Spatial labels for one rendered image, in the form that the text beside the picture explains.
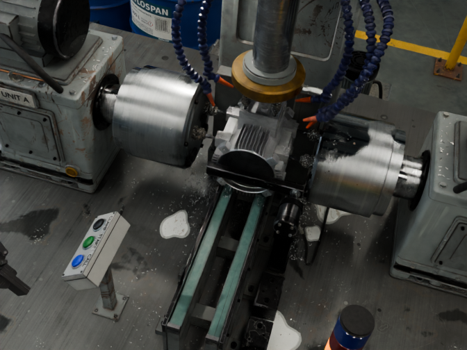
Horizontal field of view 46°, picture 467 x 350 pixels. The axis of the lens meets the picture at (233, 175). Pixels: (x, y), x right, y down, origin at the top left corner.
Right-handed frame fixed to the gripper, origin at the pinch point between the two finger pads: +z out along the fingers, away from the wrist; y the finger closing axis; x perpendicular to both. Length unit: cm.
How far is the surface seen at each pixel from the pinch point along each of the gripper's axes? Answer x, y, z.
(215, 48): 57, 183, 50
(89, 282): -2.7, 8.6, 13.4
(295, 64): -37, 67, 14
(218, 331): -15.4, 13.2, 40.9
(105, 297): 10.8, 15.8, 27.6
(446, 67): -20, 266, 157
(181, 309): -7.9, 15.8, 35.0
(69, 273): 1.0, 9.2, 10.4
